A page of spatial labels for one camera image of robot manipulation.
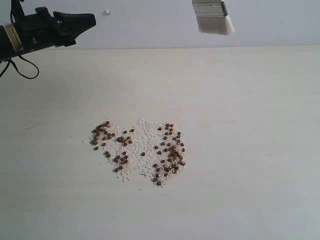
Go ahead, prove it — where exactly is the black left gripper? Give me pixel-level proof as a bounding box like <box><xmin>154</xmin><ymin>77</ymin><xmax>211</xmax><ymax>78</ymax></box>
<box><xmin>15</xmin><ymin>7</ymin><xmax>97</xmax><ymax>52</ymax></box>

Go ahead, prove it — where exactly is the wooden paint brush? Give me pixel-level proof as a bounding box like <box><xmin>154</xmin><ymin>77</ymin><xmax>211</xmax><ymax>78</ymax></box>
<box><xmin>192</xmin><ymin>0</ymin><xmax>235</xmax><ymax>36</ymax></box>

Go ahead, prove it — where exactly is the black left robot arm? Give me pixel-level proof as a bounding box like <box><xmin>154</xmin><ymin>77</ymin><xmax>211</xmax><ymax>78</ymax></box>
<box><xmin>0</xmin><ymin>7</ymin><xmax>96</xmax><ymax>61</ymax></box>

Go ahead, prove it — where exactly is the brown beans and rice pile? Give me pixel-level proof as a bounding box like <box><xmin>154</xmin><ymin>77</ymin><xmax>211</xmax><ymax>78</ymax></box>
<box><xmin>81</xmin><ymin>117</ymin><xmax>188</xmax><ymax>188</ymax></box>

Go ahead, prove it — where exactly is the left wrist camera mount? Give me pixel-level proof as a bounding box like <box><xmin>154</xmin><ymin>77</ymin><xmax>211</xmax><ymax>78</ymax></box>
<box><xmin>10</xmin><ymin>0</ymin><xmax>25</xmax><ymax>24</ymax></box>

